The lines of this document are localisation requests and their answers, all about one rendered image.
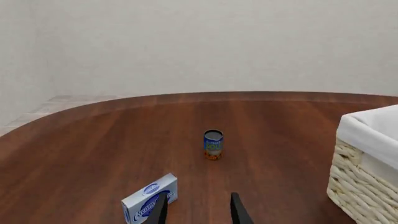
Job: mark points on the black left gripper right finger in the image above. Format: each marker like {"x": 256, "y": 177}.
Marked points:
{"x": 240, "y": 212}

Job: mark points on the blue soup tin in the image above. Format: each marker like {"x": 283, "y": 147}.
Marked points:
{"x": 213, "y": 145}

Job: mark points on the blue and white cream cheese box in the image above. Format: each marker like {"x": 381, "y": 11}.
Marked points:
{"x": 148, "y": 200}

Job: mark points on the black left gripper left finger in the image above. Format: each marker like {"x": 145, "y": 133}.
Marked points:
{"x": 159, "y": 211}

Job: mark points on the white wicker basket with liner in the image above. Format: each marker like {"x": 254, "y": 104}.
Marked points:
{"x": 363, "y": 168}

